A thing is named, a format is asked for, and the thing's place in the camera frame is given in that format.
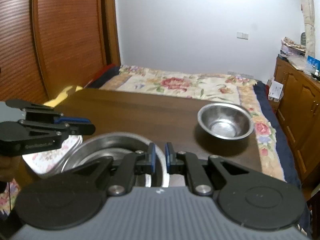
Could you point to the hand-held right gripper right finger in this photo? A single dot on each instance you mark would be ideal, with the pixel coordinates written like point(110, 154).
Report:
point(170, 160)

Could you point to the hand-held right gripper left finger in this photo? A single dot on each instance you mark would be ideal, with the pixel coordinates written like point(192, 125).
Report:
point(151, 158)

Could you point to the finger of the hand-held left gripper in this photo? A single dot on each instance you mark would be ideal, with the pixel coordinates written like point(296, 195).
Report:
point(72, 120)
point(85, 129)

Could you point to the large floral rectangular tray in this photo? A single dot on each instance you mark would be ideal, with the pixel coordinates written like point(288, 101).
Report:
point(47, 160)

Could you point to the large steel bowl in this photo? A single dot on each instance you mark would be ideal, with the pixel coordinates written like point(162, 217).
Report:
point(107, 147)

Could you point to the medium steel bowl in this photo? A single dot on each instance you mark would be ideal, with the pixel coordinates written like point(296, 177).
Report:
point(225, 125)

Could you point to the person's left hand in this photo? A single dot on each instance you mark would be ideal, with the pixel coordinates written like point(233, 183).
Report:
point(7, 167)

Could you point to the yellow cloth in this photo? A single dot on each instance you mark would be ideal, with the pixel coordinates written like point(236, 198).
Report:
point(62, 96)

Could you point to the red cloth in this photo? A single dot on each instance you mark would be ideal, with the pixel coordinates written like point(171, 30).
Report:
point(100, 76)

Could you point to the floral bed blanket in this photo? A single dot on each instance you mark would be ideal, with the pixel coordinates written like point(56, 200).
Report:
point(200, 85)

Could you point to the wooden louvered wardrobe door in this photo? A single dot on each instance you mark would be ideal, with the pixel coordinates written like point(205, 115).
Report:
point(17, 42)
point(72, 35)

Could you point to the dark blue quilt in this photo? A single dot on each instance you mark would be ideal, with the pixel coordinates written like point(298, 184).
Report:
point(270, 120)

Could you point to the white paper box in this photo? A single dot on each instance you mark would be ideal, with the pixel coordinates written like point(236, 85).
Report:
point(276, 91)

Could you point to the wooden cabinet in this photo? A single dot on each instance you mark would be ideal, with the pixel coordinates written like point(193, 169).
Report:
point(300, 120)

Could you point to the clutter pile on cabinet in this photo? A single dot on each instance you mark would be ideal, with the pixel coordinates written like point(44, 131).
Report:
point(300, 57)

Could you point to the white patterned curtain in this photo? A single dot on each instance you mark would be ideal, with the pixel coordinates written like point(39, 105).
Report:
point(306, 10)

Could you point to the white wall switch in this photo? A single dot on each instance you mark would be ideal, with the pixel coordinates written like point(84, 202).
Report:
point(242, 35)

